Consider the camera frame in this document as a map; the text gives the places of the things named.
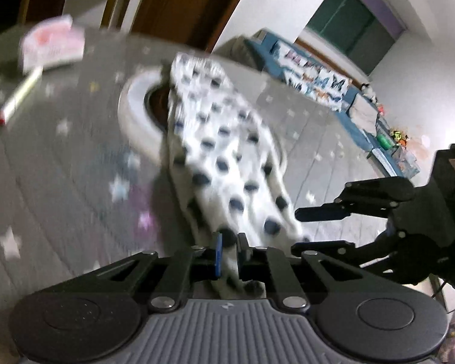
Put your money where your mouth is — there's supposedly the white polka dot garment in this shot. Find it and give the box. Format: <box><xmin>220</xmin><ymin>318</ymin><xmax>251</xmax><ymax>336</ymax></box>
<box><xmin>166</xmin><ymin>52</ymin><xmax>312</xmax><ymax>298</ymax></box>

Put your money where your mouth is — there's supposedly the blue sofa with butterfly cover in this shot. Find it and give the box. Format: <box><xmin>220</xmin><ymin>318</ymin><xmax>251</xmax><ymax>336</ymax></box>
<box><xmin>216</xmin><ymin>28</ymin><xmax>421</xmax><ymax>178</ymax></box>

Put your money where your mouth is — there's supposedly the pile of colourful toys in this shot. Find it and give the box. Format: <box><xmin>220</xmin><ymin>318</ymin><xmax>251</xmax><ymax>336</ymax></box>
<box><xmin>360</xmin><ymin>81</ymin><xmax>435</xmax><ymax>177</ymax></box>

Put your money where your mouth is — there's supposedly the pink and white box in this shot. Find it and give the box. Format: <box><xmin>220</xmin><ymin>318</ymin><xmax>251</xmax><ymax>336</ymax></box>
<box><xmin>18</xmin><ymin>14</ymin><xmax>86</xmax><ymax>73</ymax></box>

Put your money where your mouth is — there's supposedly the grey star-patterned mat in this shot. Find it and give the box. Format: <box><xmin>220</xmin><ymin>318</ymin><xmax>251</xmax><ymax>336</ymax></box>
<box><xmin>0</xmin><ymin>26</ymin><xmax>453</xmax><ymax>313</ymax></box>

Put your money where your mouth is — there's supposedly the dark green window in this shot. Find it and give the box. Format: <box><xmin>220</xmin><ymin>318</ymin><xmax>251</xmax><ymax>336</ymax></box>
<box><xmin>306</xmin><ymin>0</ymin><xmax>407</xmax><ymax>77</ymax></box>

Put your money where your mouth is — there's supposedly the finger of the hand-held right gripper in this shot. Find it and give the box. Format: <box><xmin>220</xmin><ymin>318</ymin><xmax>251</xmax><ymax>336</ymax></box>
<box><xmin>294</xmin><ymin>177</ymin><xmax>416</xmax><ymax>223</ymax></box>
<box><xmin>290</xmin><ymin>231</ymin><xmax>403</xmax><ymax>274</ymax></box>

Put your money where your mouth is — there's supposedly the white marker with red cap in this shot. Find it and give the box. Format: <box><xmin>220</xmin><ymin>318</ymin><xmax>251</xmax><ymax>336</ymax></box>
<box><xmin>0</xmin><ymin>67</ymin><xmax>43</xmax><ymax>126</ymax></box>

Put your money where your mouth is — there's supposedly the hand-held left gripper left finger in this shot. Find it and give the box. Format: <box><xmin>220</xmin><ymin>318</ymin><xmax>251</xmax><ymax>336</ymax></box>
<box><xmin>82</xmin><ymin>232</ymin><xmax>224</xmax><ymax>310</ymax></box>

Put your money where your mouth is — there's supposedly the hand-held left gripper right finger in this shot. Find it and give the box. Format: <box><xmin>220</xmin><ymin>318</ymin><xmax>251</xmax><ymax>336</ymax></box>
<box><xmin>237</xmin><ymin>232</ymin><xmax>365</xmax><ymax>310</ymax></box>

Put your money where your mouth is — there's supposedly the brown wooden door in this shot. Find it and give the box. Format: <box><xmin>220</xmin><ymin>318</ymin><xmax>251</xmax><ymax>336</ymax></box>
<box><xmin>18</xmin><ymin>0</ymin><xmax>259</xmax><ymax>54</ymax></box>

